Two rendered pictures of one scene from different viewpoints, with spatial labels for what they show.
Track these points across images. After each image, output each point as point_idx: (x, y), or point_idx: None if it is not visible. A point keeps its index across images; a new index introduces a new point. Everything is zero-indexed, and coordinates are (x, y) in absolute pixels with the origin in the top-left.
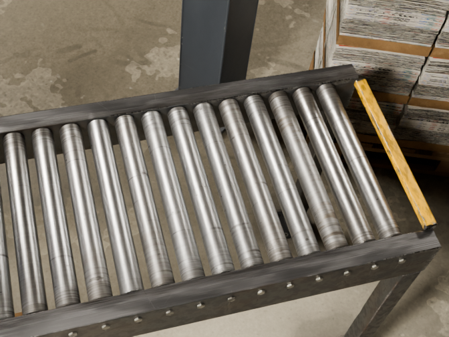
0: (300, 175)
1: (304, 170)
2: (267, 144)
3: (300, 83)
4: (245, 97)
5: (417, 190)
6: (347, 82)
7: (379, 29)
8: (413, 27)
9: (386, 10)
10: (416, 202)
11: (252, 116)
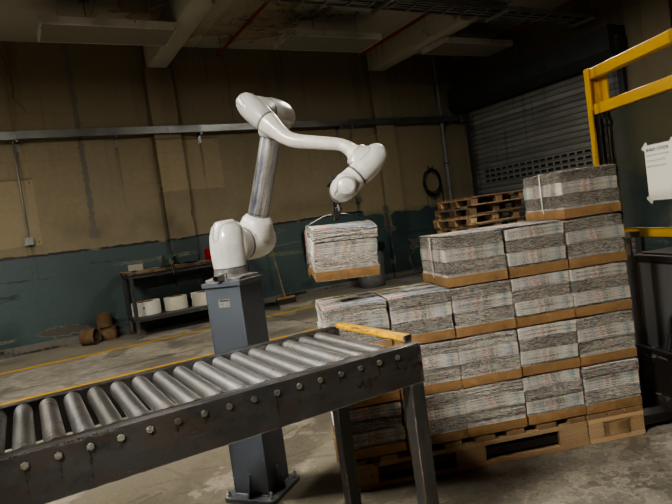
0: (312, 354)
1: (313, 350)
2: (285, 350)
3: (300, 335)
4: (265, 347)
5: (392, 331)
6: (332, 331)
7: (352, 336)
8: (372, 327)
9: (349, 319)
10: (393, 333)
11: (272, 349)
